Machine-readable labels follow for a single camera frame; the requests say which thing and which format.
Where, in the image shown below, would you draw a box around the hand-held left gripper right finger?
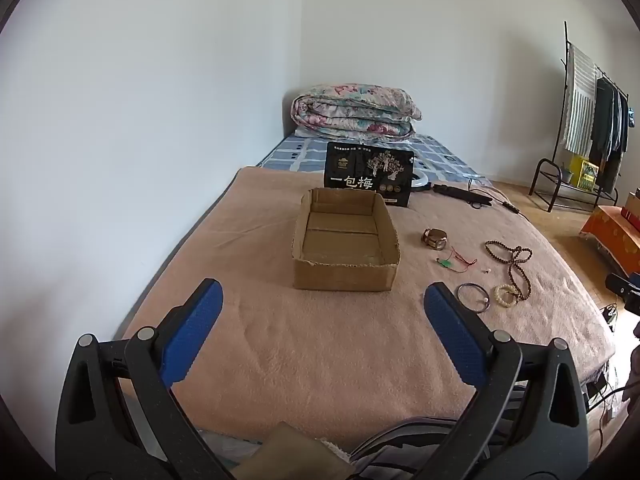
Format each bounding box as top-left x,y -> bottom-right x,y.
424,281 -> 591,480

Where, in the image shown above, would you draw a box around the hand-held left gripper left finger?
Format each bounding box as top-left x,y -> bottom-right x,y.
55,278 -> 236,480

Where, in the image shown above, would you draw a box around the dark thin bangle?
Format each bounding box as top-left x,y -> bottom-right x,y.
458,283 -> 492,314

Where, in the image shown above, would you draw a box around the white pearl bracelet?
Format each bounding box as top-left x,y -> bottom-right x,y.
494,284 -> 521,308

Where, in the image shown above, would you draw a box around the green jade pendant red cord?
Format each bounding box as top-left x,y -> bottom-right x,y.
436,246 -> 478,273

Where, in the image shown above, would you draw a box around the wooden bead necklace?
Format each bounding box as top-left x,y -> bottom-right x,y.
485,240 -> 533,306

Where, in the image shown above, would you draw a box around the cardboard box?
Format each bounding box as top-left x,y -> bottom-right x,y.
291,187 -> 402,292

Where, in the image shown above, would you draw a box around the orange cloth covered table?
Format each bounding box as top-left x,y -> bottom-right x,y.
580,205 -> 640,278

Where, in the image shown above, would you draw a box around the yellow box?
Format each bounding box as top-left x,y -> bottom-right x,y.
570,156 -> 601,191

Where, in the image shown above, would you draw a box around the striped cloth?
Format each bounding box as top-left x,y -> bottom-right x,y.
350,417 -> 526,480

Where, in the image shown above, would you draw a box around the black hair straightener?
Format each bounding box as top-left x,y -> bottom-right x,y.
432,183 -> 493,209

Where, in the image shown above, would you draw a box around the dark hanging clothes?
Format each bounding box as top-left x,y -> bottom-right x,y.
589,77 -> 630,193

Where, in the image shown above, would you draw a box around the tan cushion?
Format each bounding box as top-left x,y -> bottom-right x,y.
235,422 -> 353,480

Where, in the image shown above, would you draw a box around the black snack bag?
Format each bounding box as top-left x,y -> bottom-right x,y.
323,141 -> 415,209

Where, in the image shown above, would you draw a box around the striped hanging towel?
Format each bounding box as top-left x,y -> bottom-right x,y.
562,44 -> 598,157

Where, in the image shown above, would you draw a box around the blue checked bed sheet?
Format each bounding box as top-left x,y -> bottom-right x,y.
256,134 -> 493,186

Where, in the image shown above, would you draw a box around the black metal clothes rack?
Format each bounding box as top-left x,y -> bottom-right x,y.
530,21 -> 631,213

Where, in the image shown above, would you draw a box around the folded floral quilt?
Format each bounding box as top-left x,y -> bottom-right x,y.
291,84 -> 422,141

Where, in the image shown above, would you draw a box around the black cable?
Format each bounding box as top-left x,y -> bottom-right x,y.
467,175 -> 528,218

